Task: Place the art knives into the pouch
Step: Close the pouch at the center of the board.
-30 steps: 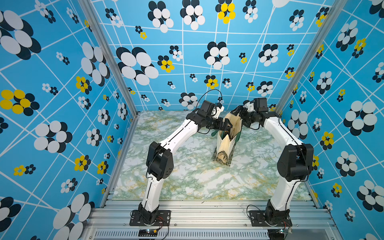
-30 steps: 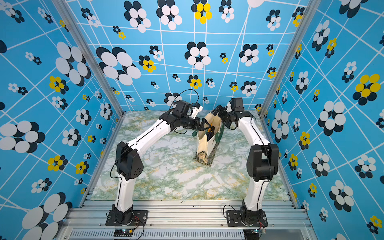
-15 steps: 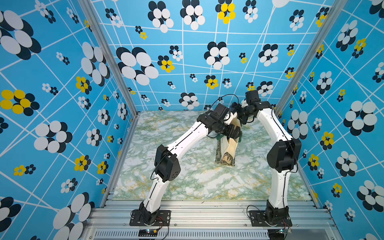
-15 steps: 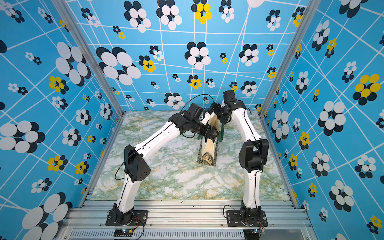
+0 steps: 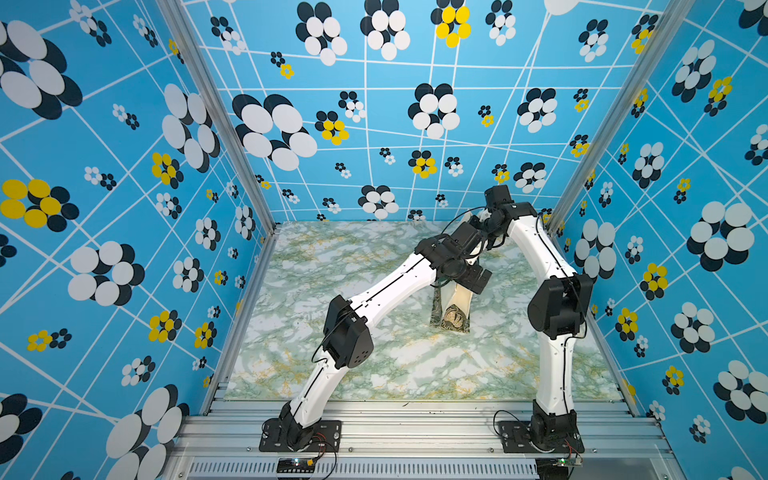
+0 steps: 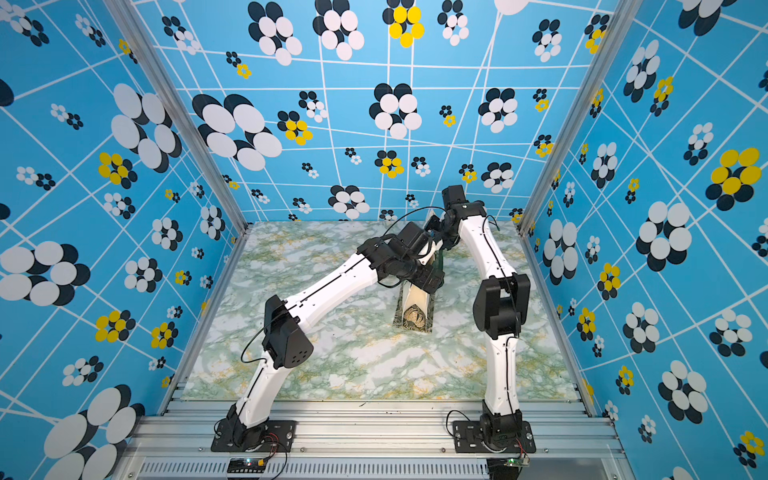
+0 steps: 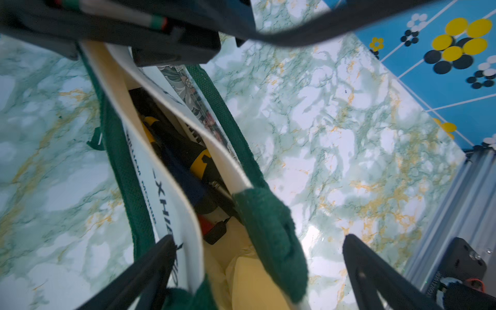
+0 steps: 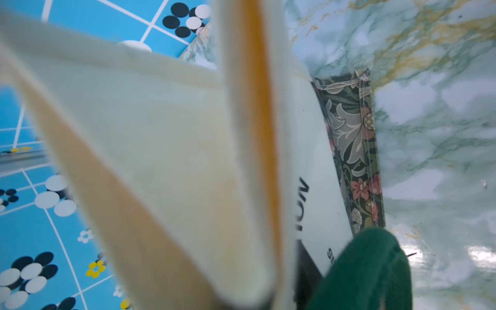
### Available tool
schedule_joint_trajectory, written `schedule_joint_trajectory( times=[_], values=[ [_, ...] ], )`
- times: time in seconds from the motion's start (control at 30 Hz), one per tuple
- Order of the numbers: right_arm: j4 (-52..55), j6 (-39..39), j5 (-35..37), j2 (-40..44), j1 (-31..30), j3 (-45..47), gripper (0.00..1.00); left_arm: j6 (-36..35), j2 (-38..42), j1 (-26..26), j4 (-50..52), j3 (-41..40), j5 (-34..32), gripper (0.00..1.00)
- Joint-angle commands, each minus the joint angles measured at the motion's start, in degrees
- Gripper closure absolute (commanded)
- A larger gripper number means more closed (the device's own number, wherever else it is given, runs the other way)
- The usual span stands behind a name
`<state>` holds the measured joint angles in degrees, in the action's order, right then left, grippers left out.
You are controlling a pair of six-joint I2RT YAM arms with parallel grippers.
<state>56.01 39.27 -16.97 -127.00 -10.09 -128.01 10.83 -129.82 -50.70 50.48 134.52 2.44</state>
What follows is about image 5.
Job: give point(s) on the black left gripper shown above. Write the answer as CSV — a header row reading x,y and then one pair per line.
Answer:
x,y
471,279

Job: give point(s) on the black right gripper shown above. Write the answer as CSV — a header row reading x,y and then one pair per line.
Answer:
x,y
473,221

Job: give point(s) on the cream tote bag green handles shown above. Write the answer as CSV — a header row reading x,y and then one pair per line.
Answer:
x,y
451,308

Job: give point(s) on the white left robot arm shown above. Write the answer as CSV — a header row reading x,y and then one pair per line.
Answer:
x,y
347,338

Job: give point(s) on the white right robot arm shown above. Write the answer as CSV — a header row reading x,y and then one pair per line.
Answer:
x,y
557,312

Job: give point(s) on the right circuit board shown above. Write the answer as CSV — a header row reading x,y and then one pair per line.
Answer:
x,y
557,469

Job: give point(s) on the circuit board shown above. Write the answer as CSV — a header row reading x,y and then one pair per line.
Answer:
x,y
302,468
557,469

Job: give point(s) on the left circuit board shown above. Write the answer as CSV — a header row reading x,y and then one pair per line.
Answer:
x,y
302,468

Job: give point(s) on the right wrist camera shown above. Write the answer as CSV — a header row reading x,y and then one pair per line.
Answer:
x,y
496,197

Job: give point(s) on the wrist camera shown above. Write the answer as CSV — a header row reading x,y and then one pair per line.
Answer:
x,y
467,238
496,197

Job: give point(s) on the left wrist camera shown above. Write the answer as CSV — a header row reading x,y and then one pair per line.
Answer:
x,y
467,238

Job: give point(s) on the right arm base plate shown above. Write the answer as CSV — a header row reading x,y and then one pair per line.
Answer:
x,y
520,437

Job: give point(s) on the aluminium frame rail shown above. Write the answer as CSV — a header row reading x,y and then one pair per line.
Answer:
x,y
421,440

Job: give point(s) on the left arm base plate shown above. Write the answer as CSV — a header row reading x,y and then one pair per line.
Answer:
x,y
284,436

